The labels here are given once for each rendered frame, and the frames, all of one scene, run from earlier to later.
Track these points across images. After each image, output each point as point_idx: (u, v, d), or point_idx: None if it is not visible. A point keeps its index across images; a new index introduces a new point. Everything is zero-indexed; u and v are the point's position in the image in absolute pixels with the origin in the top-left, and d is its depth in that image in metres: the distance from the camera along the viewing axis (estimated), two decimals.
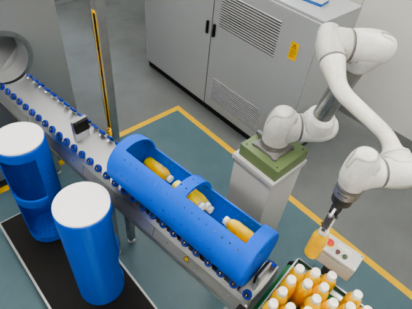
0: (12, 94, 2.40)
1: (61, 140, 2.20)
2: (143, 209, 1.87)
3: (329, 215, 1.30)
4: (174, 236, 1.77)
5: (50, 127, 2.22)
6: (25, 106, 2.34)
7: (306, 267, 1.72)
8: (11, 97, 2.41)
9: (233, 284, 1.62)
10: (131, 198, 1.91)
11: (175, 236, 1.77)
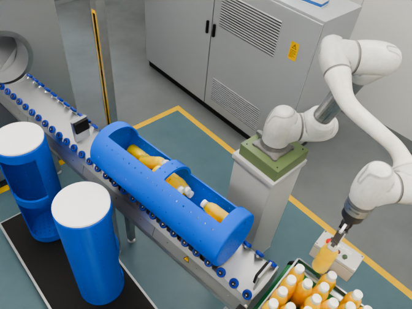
0: (12, 94, 2.40)
1: (61, 140, 2.20)
2: (143, 209, 1.87)
3: (339, 231, 1.26)
4: (174, 236, 1.77)
5: (50, 127, 2.22)
6: (25, 106, 2.34)
7: (306, 267, 1.72)
8: (11, 97, 2.41)
9: (234, 283, 1.62)
10: (131, 198, 1.91)
11: (175, 236, 1.77)
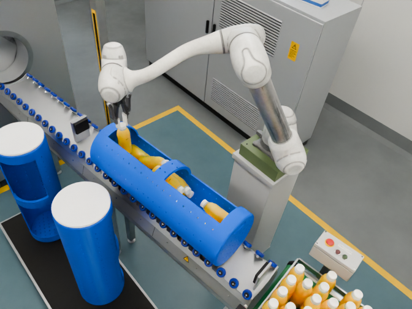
0: (12, 94, 2.40)
1: (61, 140, 2.20)
2: (143, 209, 1.87)
3: (106, 104, 1.67)
4: (174, 236, 1.77)
5: (50, 127, 2.22)
6: (25, 106, 2.34)
7: (306, 267, 1.72)
8: (11, 97, 2.41)
9: (234, 283, 1.62)
10: (131, 198, 1.91)
11: (175, 236, 1.77)
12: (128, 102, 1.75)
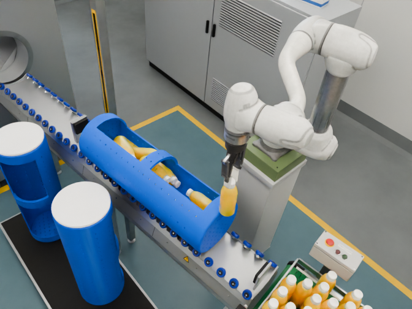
0: (12, 94, 2.40)
1: (61, 140, 2.20)
2: (140, 206, 1.88)
3: (223, 161, 1.27)
4: (170, 232, 1.79)
5: (50, 127, 2.22)
6: (25, 106, 2.34)
7: (306, 267, 1.72)
8: (11, 97, 2.41)
9: (234, 283, 1.62)
10: (132, 197, 1.90)
11: (170, 232, 1.79)
12: (243, 153, 1.36)
